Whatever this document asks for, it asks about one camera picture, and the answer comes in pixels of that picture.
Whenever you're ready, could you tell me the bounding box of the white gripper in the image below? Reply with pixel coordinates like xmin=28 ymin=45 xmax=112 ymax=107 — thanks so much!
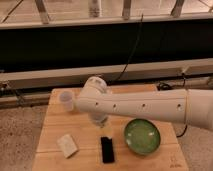
xmin=89 ymin=114 xmax=113 ymax=139

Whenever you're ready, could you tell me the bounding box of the white sponge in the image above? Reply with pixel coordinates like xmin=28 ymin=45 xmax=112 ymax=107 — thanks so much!
xmin=57 ymin=134 xmax=78 ymax=158

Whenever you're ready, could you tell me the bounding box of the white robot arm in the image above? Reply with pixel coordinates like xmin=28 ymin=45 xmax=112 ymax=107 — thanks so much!
xmin=75 ymin=77 xmax=213 ymax=132

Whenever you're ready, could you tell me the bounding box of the translucent ceramic cup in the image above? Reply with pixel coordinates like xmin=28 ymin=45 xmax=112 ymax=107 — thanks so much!
xmin=59 ymin=91 xmax=74 ymax=112

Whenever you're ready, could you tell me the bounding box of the black rectangular block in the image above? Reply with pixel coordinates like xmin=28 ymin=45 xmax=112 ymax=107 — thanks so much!
xmin=101 ymin=137 xmax=115 ymax=163

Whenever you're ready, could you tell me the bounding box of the green bowl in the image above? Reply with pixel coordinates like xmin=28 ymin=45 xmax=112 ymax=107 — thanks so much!
xmin=124 ymin=119 xmax=161 ymax=156

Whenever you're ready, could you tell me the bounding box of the black cable at base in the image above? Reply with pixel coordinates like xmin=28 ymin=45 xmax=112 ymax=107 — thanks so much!
xmin=156 ymin=73 xmax=189 ymax=139

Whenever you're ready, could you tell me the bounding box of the metal rail frame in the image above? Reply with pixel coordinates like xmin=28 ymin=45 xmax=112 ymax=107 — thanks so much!
xmin=0 ymin=0 xmax=213 ymax=101

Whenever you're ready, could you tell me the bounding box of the black hanging cable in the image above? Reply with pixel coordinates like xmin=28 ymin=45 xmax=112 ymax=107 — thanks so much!
xmin=113 ymin=13 xmax=145 ymax=83

